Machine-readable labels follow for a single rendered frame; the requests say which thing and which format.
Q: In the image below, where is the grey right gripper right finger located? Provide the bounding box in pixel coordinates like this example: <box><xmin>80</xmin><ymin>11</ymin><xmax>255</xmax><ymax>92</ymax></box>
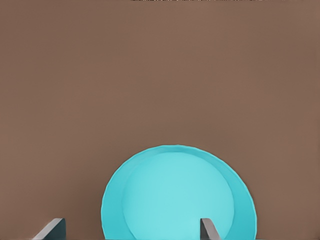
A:
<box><xmin>200</xmin><ymin>217</ymin><xmax>222</xmax><ymax>240</ymax></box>

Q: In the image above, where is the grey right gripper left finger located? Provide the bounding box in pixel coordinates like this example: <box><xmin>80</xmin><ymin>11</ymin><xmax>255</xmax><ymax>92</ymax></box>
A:
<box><xmin>32</xmin><ymin>217</ymin><xmax>67</xmax><ymax>240</ymax></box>

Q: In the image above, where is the turquoise round plate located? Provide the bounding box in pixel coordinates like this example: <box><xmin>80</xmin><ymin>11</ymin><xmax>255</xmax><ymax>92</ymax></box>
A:
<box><xmin>100</xmin><ymin>144</ymin><xmax>257</xmax><ymax>240</ymax></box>

